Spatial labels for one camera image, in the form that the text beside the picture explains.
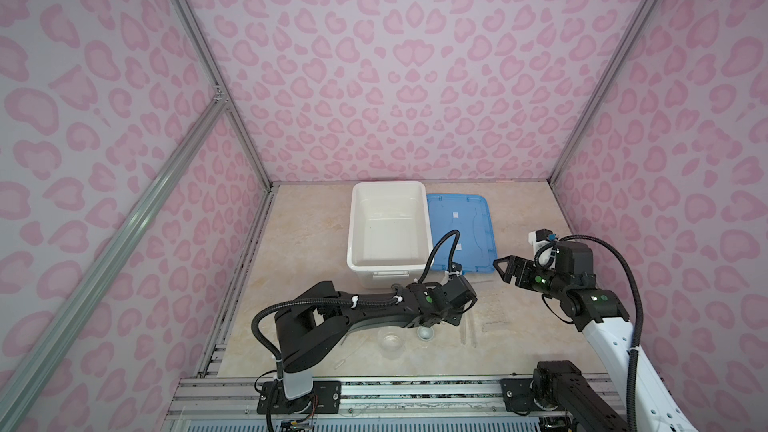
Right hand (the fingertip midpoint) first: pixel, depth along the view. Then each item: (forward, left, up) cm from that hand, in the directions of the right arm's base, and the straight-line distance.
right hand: (507, 263), depth 76 cm
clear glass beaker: (-14, +30, -18) cm, 38 cm away
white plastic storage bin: (+19, +32, -18) cm, 41 cm away
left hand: (-6, +11, -12) cm, 17 cm away
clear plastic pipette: (-20, +43, -18) cm, 50 cm away
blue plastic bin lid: (+16, +3, -18) cm, 24 cm away
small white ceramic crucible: (-13, +20, -17) cm, 29 cm away
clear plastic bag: (-5, 0, -19) cm, 20 cm away
